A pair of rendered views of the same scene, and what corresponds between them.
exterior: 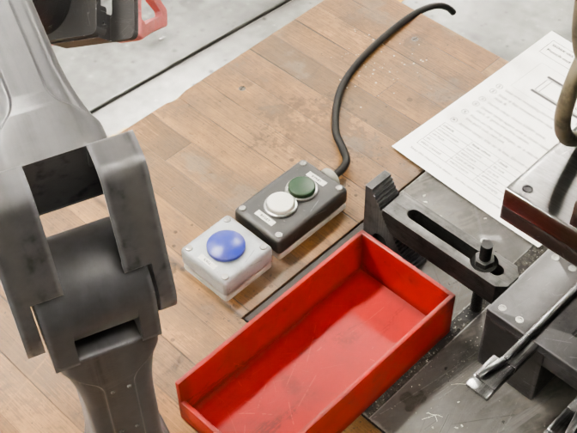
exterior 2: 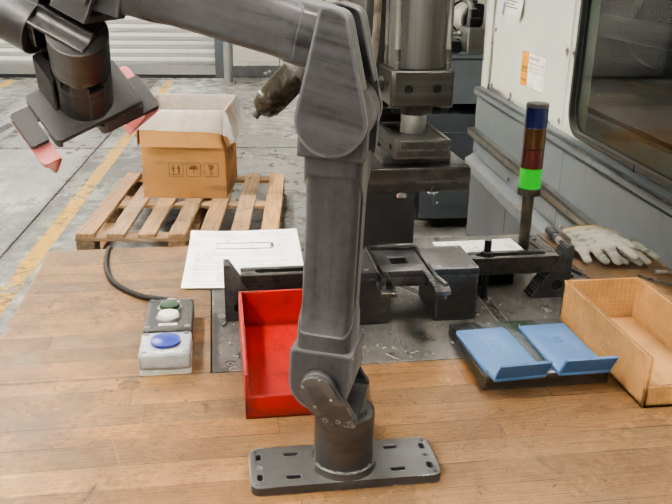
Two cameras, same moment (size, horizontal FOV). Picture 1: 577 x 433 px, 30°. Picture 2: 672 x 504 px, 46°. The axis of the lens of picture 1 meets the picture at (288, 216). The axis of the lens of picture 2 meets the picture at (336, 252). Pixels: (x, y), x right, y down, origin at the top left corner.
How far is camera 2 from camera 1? 0.79 m
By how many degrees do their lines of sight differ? 52
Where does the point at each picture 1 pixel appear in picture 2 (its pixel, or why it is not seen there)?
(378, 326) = (286, 336)
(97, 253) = not seen: hidden behind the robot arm
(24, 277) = (359, 67)
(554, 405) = (398, 319)
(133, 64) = not seen: outside the picture
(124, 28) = (150, 102)
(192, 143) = (54, 336)
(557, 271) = not seen: hidden behind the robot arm
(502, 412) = (385, 332)
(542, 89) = (220, 247)
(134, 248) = (372, 65)
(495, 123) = (218, 263)
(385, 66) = (124, 269)
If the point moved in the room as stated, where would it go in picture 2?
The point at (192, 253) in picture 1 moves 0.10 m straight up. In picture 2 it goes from (149, 353) to (143, 282)
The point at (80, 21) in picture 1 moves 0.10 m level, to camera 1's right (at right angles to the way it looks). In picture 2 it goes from (126, 98) to (194, 87)
